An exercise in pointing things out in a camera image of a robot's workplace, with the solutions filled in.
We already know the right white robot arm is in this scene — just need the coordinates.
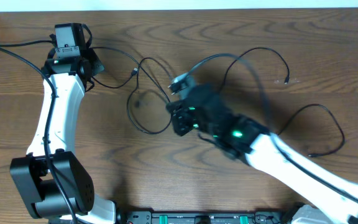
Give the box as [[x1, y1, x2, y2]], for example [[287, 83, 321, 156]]
[[166, 85, 358, 223]]

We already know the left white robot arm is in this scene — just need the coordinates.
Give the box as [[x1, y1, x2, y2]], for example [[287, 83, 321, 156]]
[[10, 23, 117, 223]]

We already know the short black USB cable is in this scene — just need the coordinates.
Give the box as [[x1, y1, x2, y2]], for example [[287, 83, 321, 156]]
[[90, 46, 173, 136]]

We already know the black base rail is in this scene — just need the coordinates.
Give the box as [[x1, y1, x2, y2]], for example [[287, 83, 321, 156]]
[[116, 208, 298, 224]]

